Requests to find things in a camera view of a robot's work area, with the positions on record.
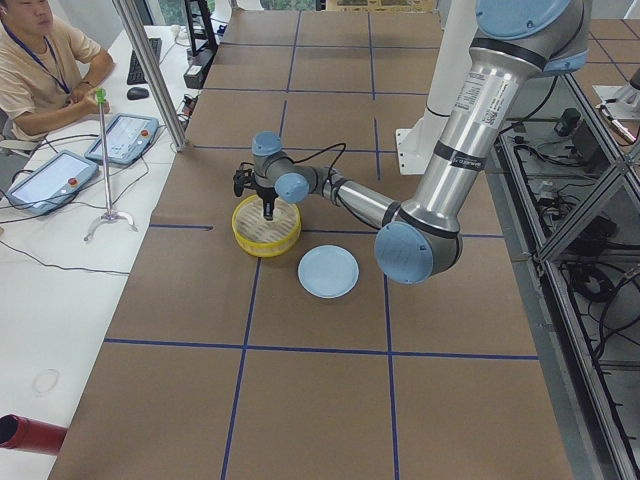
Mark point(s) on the aluminium frame post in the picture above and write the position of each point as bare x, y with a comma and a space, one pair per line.
132, 23

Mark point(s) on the black camera mount wrist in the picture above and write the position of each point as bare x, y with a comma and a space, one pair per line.
243, 179

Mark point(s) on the black computer box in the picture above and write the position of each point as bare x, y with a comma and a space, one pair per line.
198, 68

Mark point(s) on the near teach pendant tablet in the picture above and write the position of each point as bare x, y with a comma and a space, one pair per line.
53, 184

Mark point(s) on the teach pendant tablet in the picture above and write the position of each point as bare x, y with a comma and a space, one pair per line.
53, 184
128, 137

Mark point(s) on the seated person beige shirt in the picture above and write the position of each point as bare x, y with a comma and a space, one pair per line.
49, 70

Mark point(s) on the red cylinder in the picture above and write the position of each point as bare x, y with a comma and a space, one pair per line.
29, 435

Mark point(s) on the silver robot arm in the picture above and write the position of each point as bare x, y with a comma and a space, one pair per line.
514, 42

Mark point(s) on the black computer mouse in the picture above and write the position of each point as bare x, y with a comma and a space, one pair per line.
137, 93

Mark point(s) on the metal grabber stick green handle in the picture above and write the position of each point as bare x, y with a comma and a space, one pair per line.
110, 216

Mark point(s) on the yellow bamboo steamer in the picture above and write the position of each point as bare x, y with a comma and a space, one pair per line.
265, 238

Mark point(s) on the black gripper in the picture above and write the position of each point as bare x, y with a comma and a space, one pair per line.
263, 191

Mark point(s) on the far teach pendant tablet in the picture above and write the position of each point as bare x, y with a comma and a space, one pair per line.
128, 137

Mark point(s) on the light blue plate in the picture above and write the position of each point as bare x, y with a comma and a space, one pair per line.
328, 271

